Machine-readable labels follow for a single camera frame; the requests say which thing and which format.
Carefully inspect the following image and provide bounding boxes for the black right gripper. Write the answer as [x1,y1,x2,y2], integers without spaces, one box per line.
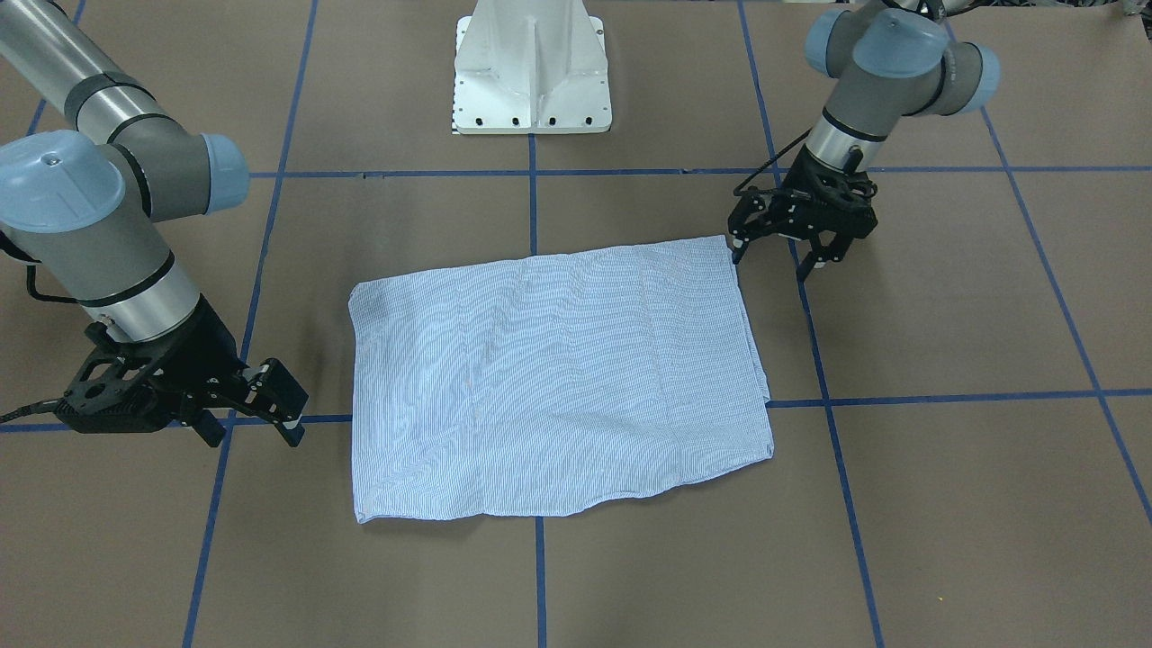
[54,297,309,449]

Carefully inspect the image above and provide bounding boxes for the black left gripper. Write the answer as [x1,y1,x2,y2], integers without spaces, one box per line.
[727,148,879,284]

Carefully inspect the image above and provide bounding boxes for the light blue striped shirt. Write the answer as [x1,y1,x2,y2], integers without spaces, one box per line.
[348,238,775,523]

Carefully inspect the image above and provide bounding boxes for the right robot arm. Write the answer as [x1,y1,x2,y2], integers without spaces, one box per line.
[1,1,308,447]

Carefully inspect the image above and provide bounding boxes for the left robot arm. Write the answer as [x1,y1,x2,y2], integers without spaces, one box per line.
[727,1,1003,282]

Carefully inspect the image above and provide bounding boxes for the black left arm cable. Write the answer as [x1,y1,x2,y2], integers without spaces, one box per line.
[733,130,811,199]

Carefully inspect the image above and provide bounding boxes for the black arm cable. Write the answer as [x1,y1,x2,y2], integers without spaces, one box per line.
[733,130,811,199]
[0,229,82,424]

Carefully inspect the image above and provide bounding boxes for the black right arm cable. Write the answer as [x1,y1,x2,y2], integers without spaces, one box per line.
[0,229,82,424]

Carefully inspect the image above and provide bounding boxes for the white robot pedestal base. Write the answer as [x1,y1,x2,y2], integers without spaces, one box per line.
[452,1,613,135]

